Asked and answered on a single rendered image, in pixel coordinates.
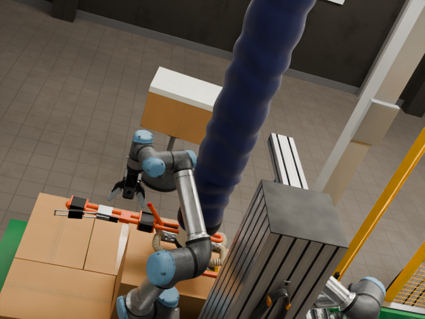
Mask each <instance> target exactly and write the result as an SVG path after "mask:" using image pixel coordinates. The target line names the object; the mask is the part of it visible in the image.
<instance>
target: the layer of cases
mask: <svg viewBox="0 0 425 319"><path fill-rule="evenodd" d="M69 200H70V199H68V198H65V197H59V196H53V195H49V194H44V193H39V196H38V198H37V201H36V203H35V206H34V208H33V211H32V214H31V216H30V219H29V221H28V223H27V226H26V229H25V231H24V234H23V237H22V239H21V241H20V244H19V246H18V249H17V252H16V254H15V258H14V259H13V262H12V264H11V267H10V269H9V272H8V275H7V277H6V280H5V282H4V285H3V288H2V290H1V293H0V319H109V314H110V309H111V303H112V300H113V294H114V287H115V283H116V278H117V274H118V270H119V267H120V263H121V259H122V256H123V252H124V250H125V246H126V242H127V239H128V235H129V232H130V229H131V228H134V229H137V225H136V224H132V223H129V224H126V223H121V222H119V221H118V223H115V222H107V221H104V220H99V219H95V218H84V217H82V219H74V218H68V217H67V216H58V215H55V216H54V209H57V210H68V208H67V207H66V202H67V201H69ZM94 220H95V222H94ZM93 226H94V227H93ZM92 228H93V229H92ZM91 234H92V235H91ZM90 236H91V238H90ZM89 242H90V243H89ZM88 247H89V248H88ZM87 250H88V252H87ZM86 255H87V257H86ZM85 258H86V259H85ZM84 264H85V265H84ZM83 266H84V267H83Z"/></svg>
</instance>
